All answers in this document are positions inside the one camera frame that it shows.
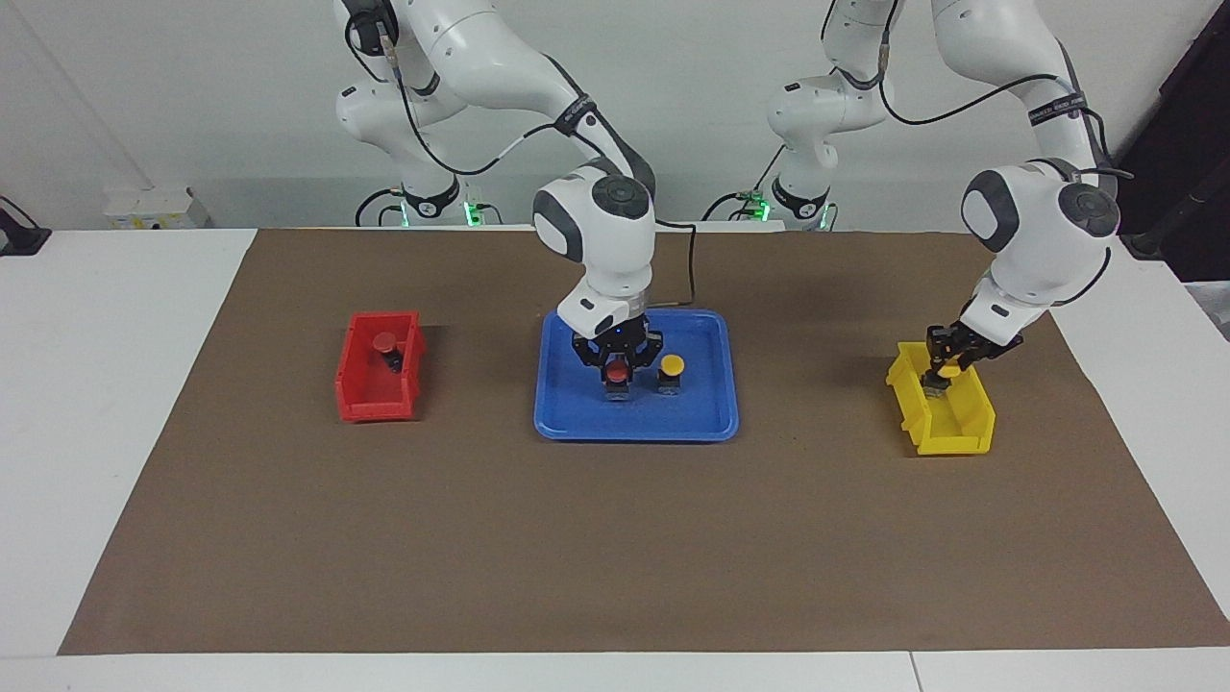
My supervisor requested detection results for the black stand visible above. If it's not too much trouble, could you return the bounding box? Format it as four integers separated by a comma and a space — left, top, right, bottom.
1124, 183, 1230, 260

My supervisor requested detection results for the blue plastic tray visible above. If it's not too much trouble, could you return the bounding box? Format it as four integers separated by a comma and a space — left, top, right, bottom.
533, 308, 741, 443

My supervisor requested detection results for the brown paper mat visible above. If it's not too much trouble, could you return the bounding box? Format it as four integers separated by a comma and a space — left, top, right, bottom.
58, 227, 1230, 656

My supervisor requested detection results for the white power box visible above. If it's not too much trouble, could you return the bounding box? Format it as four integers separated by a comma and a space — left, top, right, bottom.
104, 185, 214, 230

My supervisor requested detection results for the yellow plastic bin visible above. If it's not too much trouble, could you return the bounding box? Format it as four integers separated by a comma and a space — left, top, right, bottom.
885, 341, 997, 457

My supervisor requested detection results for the grey patterned object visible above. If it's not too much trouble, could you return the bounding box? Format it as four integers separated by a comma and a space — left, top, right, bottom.
1190, 282, 1230, 342

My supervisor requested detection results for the black base cable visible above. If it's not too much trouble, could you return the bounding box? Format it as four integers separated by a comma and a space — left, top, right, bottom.
701, 144, 787, 222
354, 187, 405, 228

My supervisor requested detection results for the dark panel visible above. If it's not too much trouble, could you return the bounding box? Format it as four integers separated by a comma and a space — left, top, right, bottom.
1115, 0, 1230, 284

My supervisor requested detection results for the red plastic bin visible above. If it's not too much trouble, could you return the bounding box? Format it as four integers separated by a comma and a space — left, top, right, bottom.
334, 310, 428, 423

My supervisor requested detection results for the black clamp mount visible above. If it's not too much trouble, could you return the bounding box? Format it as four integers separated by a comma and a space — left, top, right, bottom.
0, 197, 52, 257

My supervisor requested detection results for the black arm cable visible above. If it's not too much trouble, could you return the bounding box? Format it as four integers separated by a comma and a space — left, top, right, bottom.
820, 0, 1135, 309
341, 0, 699, 309

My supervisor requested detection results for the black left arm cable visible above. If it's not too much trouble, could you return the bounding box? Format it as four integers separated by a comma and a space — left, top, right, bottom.
820, 0, 1135, 309

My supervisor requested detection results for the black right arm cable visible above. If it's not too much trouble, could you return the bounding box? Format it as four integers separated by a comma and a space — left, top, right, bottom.
341, 0, 699, 309

